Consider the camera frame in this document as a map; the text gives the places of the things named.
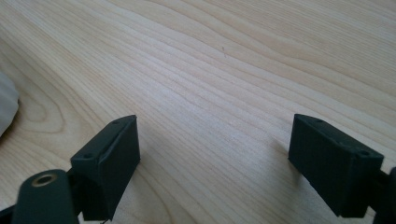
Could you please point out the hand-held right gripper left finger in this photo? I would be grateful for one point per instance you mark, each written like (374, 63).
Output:
(107, 168)

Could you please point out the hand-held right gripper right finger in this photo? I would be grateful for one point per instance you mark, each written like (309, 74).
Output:
(333, 165)

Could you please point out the grey cloth edge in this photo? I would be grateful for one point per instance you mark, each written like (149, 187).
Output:
(5, 104)

